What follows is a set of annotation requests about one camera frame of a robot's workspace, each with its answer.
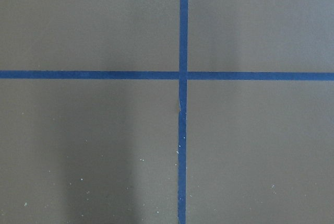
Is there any blue tape line crosswise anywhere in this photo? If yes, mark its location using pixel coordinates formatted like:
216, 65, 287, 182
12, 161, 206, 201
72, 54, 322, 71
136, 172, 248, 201
1, 70, 333, 81

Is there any blue tape line lengthwise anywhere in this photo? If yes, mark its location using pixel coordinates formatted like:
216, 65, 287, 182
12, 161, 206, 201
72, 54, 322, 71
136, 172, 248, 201
177, 0, 188, 223

